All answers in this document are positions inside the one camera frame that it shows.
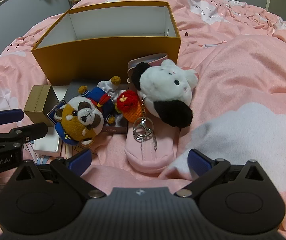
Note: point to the yellow cardboard storage box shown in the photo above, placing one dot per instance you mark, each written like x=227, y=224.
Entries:
x=95, y=57

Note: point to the keyring with acrylic charm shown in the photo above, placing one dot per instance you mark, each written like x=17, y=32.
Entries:
x=141, y=131

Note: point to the red panda plush toy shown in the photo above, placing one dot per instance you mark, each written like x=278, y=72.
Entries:
x=83, y=116

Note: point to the blue diamond-shaped badge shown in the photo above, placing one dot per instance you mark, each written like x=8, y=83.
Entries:
x=55, y=110

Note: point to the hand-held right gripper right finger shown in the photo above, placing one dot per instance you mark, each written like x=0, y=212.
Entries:
x=200, y=162

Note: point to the red and orange crochet charm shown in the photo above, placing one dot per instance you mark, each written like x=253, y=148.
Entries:
x=130, y=107

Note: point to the pink printed blanket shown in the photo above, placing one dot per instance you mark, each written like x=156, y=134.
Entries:
x=233, y=67

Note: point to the white box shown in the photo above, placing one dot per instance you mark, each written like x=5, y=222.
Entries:
x=46, y=142

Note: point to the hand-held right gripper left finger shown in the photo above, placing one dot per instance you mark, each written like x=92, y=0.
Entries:
x=79, y=162

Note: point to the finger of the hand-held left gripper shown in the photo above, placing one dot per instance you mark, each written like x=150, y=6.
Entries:
x=30, y=131
x=6, y=117

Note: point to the dark purple card box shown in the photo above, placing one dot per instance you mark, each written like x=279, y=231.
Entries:
x=118, y=126

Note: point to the dark grey box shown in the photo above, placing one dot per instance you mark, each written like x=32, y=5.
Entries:
x=74, y=87

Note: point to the black and white cat plush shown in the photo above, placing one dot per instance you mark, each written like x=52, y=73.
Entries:
x=163, y=87

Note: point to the small gold box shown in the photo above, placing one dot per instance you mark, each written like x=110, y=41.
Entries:
x=36, y=105

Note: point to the pink pencil case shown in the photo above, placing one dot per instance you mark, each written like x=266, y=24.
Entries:
x=145, y=160

